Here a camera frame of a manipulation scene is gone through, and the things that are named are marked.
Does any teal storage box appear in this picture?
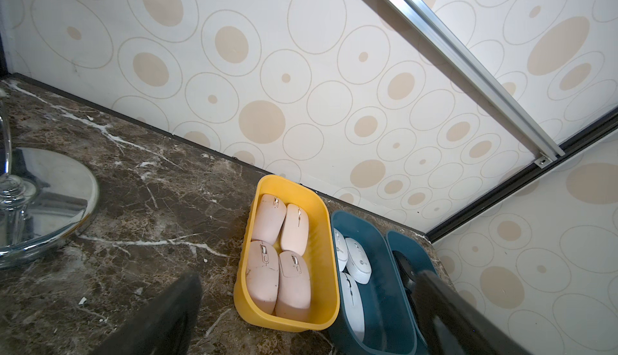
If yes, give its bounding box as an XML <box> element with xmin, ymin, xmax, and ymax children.
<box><xmin>328</xmin><ymin>210</ymin><xmax>418</xmax><ymax>354</ymax></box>
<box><xmin>386</xmin><ymin>230</ymin><xmax>437</xmax><ymax>354</ymax></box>

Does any black mouse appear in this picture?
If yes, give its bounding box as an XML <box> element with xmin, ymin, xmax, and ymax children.
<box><xmin>393</xmin><ymin>250</ymin><xmax>416</xmax><ymax>294</ymax></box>

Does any yellow storage box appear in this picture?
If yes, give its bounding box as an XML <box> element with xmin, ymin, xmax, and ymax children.
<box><xmin>233</xmin><ymin>175</ymin><xmax>341</xmax><ymax>332</ymax></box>

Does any horizontal aluminium frame bar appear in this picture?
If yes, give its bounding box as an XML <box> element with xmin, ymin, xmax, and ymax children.
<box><xmin>384</xmin><ymin>0</ymin><xmax>566</xmax><ymax>168</ymax></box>

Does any right teal storage box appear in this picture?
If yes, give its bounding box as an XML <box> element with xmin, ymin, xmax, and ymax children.
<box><xmin>386</xmin><ymin>230</ymin><xmax>437</xmax><ymax>354</ymax></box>

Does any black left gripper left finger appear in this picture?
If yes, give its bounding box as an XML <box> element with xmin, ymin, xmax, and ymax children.
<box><xmin>92</xmin><ymin>271</ymin><xmax>202</xmax><ymax>354</ymax></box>

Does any pink mouse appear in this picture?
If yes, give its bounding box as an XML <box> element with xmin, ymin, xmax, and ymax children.
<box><xmin>246</xmin><ymin>240</ymin><xmax>279</xmax><ymax>315</ymax></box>
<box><xmin>251</xmin><ymin>194</ymin><xmax>287</xmax><ymax>245</ymax></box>
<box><xmin>280</xmin><ymin>204</ymin><xmax>309</xmax><ymax>255</ymax></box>
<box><xmin>275</xmin><ymin>250</ymin><xmax>312</xmax><ymax>321</ymax></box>

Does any metal wire hook stand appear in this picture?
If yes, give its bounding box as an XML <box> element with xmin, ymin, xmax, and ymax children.
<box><xmin>1</xmin><ymin>92</ymin><xmax>100</xmax><ymax>270</ymax></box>

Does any white mouse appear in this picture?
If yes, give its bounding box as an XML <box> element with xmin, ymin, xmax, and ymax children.
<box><xmin>341</xmin><ymin>272</ymin><xmax>365</xmax><ymax>342</ymax></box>
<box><xmin>333</xmin><ymin>229</ymin><xmax>349</xmax><ymax>272</ymax></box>
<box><xmin>344</xmin><ymin>238</ymin><xmax>372</xmax><ymax>285</ymax></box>

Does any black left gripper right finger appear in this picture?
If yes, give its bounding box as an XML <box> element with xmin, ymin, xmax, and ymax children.
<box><xmin>414</xmin><ymin>271</ymin><xmax>529</xmax><ymax>354</ymax></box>

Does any left teal storage box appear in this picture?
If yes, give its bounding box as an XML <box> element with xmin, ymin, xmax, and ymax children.
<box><xmin>328</xmin><ymin>210</ymin><xmax>418</xmax><ymax>354</ymax></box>

